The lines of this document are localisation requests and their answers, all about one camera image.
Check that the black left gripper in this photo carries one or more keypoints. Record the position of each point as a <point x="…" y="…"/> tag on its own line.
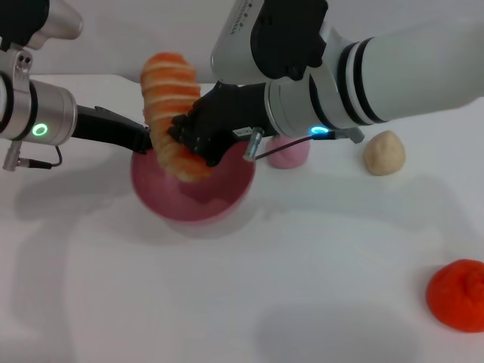
<point x="109" y="126"/>

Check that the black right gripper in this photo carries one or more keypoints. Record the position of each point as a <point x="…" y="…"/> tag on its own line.
<point x="227" y="113"/>

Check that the orange striped long bread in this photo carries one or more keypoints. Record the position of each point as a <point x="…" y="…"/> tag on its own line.
<point x="170" y="90"/>

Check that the pink plastic bowl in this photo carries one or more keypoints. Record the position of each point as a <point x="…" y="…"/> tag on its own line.
<point x="211" y="200"/>

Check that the pink peach toy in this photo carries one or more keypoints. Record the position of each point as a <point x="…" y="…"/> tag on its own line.
<point x="291" y="157"/>

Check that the beige potato toy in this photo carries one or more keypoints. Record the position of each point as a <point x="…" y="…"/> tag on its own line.
<point x="383" y="155"/>

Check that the red orange round toy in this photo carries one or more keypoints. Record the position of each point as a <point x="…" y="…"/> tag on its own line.
<point x="457" y="298"/>

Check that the right wrist camera housing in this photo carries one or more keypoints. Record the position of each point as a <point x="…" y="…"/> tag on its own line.
<point x="272" y="34"/>

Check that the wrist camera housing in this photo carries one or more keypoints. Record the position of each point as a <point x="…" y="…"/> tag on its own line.
<point x="49" y="22"/>
<point x="272" y="34"/>

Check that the left wrist camera housing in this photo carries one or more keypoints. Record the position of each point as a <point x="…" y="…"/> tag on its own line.
<point x="49" y="22"/>

